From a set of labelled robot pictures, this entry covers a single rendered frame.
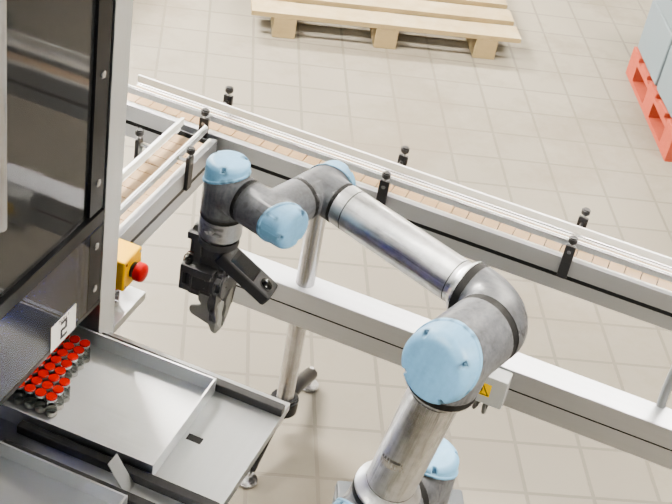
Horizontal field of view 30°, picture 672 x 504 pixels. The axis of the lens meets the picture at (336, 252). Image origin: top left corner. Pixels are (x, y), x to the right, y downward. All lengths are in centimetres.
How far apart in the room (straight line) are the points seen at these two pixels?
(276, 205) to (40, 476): 66
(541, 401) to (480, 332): 138
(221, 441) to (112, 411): 21
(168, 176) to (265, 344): 111
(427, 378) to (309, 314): 147
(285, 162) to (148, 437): 95
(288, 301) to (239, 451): 101
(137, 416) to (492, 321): 80
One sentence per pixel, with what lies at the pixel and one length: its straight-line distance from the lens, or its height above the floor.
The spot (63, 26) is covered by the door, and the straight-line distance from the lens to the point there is 201.
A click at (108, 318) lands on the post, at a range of 254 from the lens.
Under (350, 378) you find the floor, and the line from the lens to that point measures 386.
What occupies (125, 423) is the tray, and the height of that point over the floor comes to 88.
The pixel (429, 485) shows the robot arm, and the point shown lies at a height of 99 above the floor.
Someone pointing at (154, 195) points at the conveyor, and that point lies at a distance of 287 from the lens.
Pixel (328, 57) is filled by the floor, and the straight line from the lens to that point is 556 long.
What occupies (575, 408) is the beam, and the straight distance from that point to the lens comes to 320.
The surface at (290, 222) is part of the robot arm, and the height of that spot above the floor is 142.
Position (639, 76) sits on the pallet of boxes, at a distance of 593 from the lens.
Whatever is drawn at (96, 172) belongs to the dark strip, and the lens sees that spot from 226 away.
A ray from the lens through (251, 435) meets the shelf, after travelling 238.
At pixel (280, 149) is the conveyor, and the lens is 309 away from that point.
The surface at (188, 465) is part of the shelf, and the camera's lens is 231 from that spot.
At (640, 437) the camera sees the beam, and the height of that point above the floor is 49.
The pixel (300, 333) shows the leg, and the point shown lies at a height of 39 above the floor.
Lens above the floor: 256
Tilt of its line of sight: 36 degrees down
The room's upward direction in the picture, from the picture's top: 11 degrees clockwise
